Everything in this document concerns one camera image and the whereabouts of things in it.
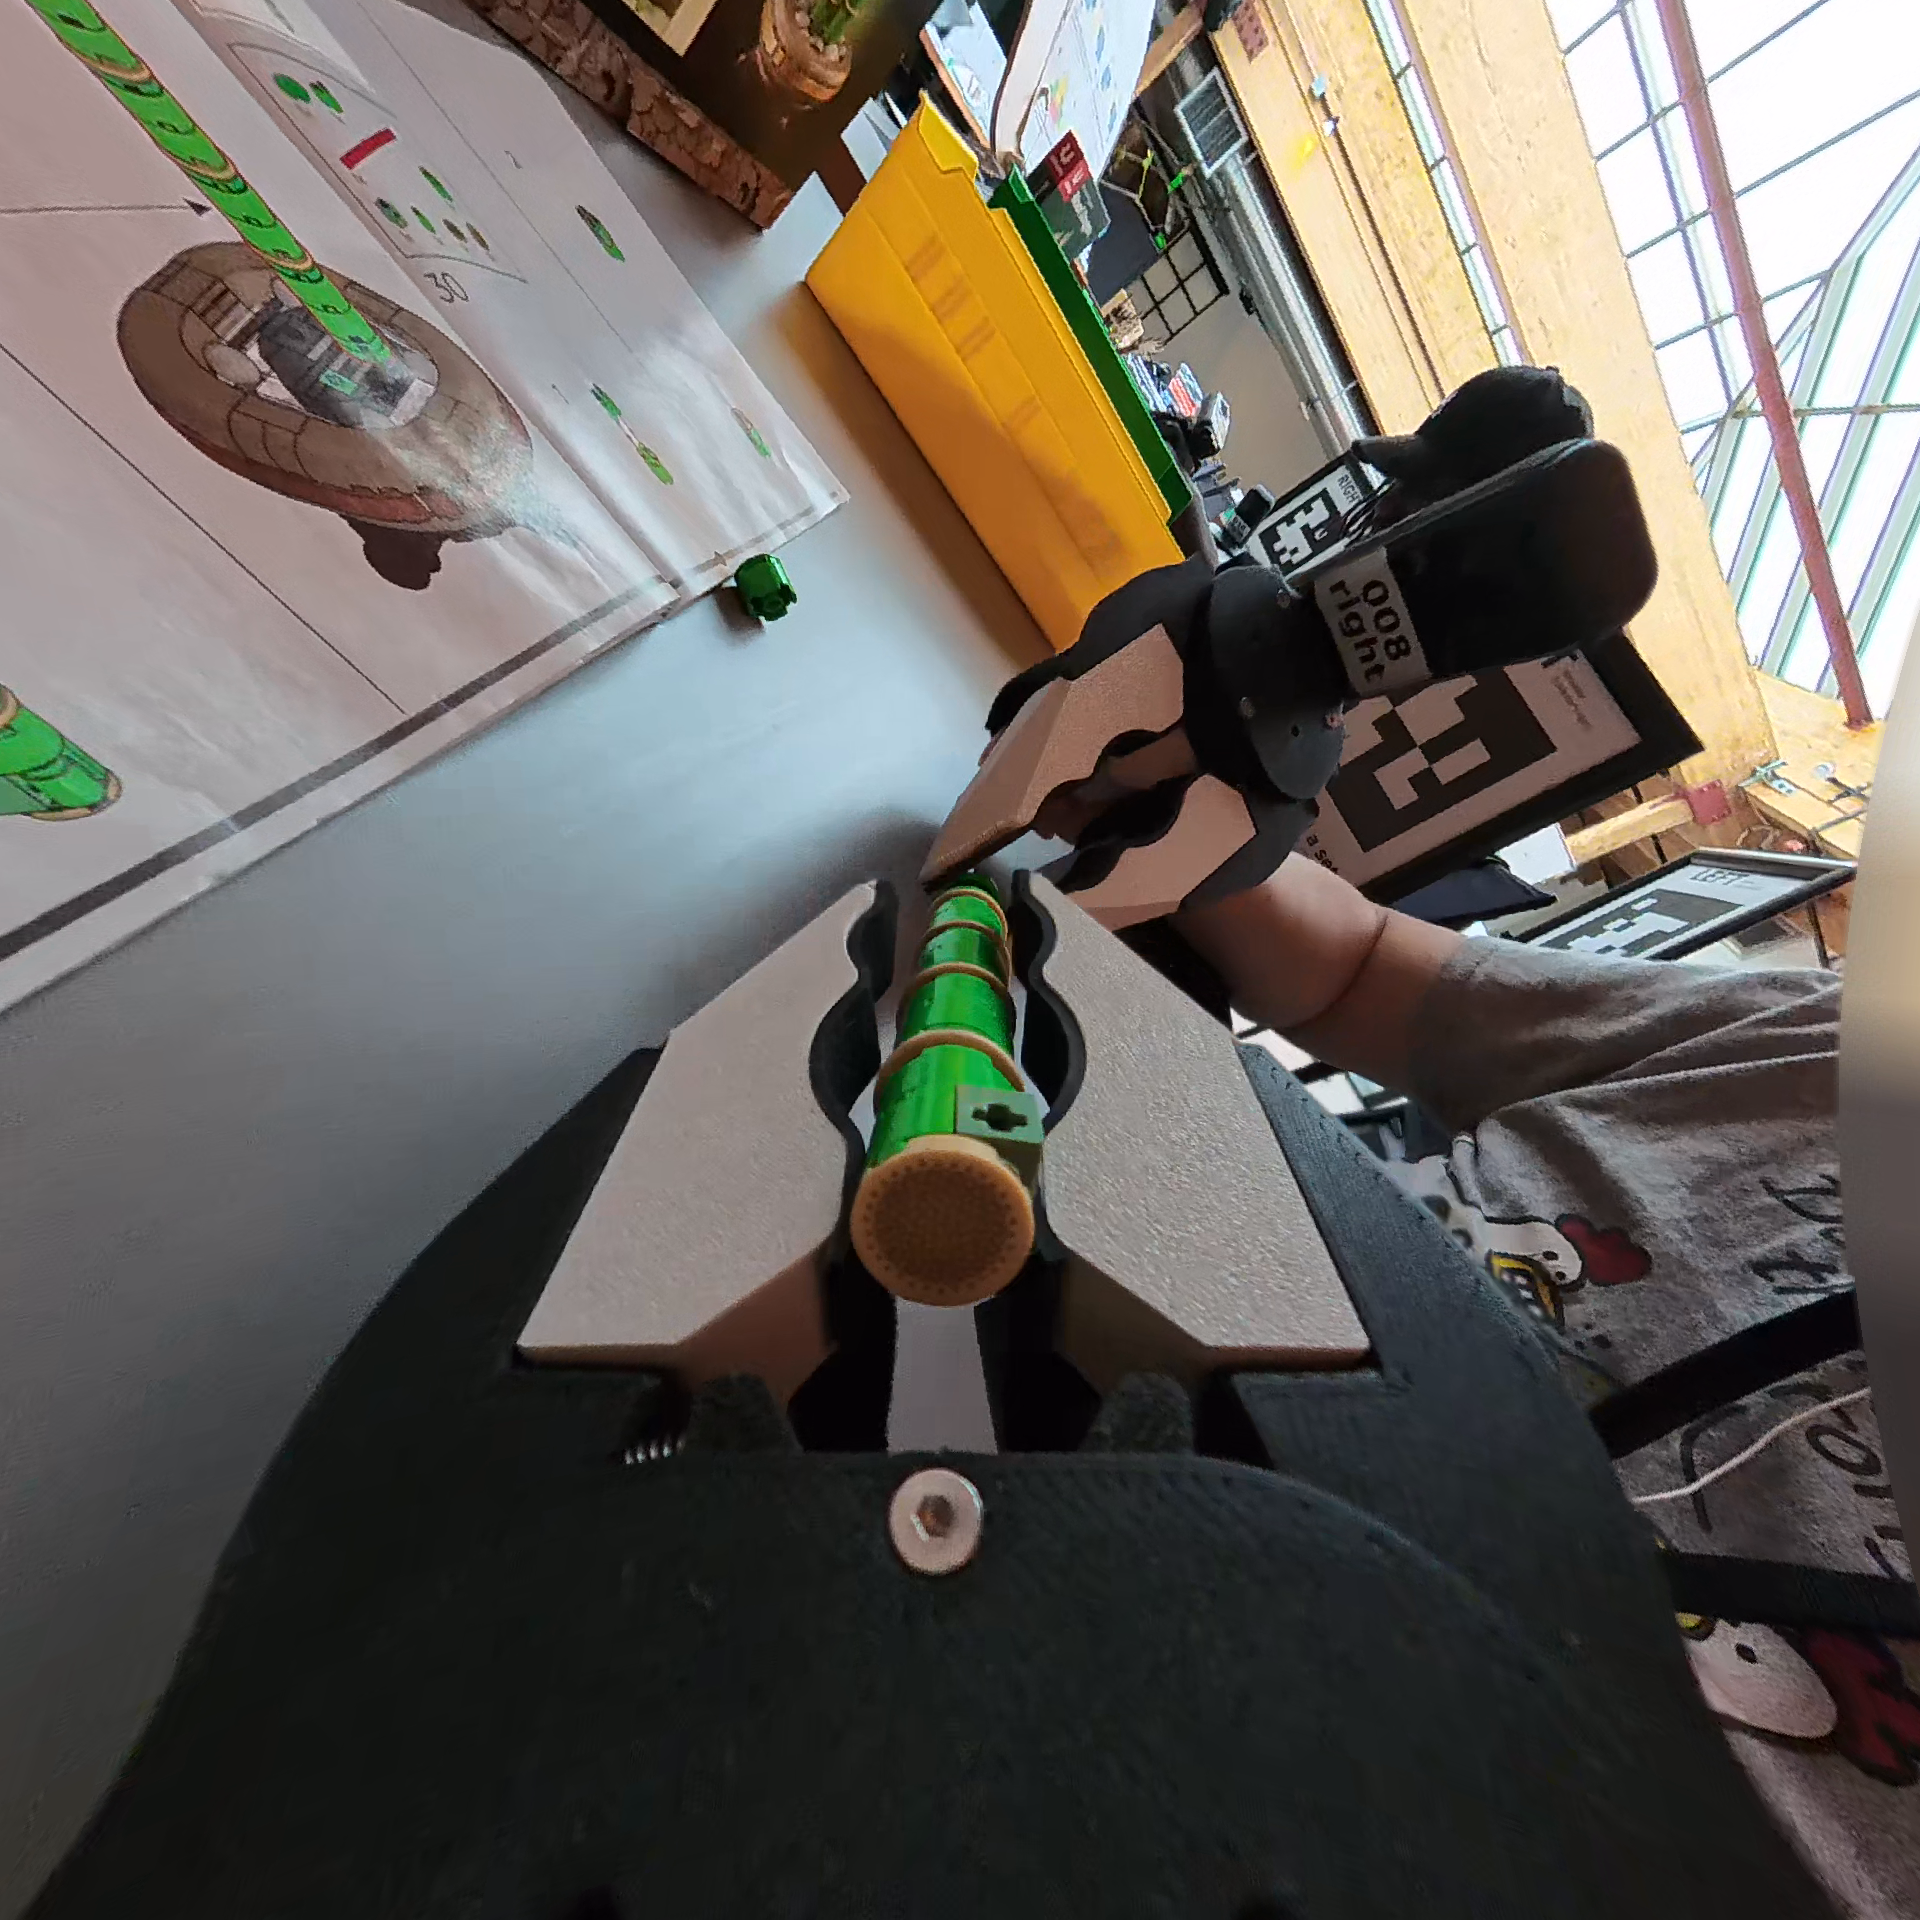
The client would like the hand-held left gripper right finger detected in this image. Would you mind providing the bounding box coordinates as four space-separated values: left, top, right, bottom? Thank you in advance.
1013 871 1370 1369

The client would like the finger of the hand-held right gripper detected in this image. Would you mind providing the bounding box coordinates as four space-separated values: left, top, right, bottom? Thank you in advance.
918 621 1191 890
1049 767 1279 927

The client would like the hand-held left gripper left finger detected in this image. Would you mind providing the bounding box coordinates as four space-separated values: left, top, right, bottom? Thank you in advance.
516 883 902 1374

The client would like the green brick bamboo stalk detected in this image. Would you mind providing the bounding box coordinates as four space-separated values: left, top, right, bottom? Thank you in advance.
847 871 1045 1308

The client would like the grey desk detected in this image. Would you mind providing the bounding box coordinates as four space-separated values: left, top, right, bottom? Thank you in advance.
0 60 1187 1920

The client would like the large framed marker sign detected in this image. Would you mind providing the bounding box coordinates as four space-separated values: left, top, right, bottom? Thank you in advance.
1305 638 1706 902

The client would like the yellow plastic bin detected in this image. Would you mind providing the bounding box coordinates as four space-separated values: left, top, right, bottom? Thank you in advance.
805 97 1187 647

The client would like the green plastic bin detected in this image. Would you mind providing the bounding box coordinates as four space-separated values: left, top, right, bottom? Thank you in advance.
989 165 1197 519

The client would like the window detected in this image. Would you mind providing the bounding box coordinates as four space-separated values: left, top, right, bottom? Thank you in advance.
1358 0 1920 723

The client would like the small framed marker sign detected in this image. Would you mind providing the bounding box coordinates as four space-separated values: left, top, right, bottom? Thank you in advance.
1506 854 1862 962

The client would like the person's grey printed shirt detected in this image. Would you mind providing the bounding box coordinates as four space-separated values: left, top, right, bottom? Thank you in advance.
1305 937 1920 1920

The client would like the white printed poster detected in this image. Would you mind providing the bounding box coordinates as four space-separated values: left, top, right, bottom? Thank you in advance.
918 0 1163 161

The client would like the brick model instruction booklet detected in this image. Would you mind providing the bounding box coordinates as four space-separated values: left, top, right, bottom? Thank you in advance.
0 0 847 1014

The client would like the red metal post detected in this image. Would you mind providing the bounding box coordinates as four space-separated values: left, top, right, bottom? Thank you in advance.
1651 0 1876 729

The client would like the black strap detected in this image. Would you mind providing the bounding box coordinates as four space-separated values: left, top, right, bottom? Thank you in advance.
1590 1297 1869 1461
1658 1551 1920 1642

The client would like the thin white cable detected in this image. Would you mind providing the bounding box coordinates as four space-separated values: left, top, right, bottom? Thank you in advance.
1627 1387 1869 1508

